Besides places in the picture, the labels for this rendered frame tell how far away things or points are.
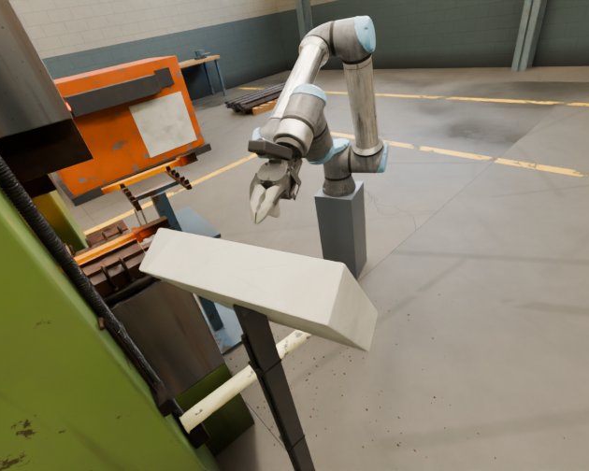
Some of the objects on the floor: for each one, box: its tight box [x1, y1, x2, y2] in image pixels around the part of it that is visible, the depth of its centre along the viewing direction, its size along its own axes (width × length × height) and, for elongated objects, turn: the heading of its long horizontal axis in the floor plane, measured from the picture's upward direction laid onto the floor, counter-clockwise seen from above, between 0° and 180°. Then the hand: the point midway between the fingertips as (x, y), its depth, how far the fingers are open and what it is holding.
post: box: [233, 304, 315, 471], centre depth 84 cm, size 4×4×108 cm
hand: (256, 216), depth 69 cm, fingers closed
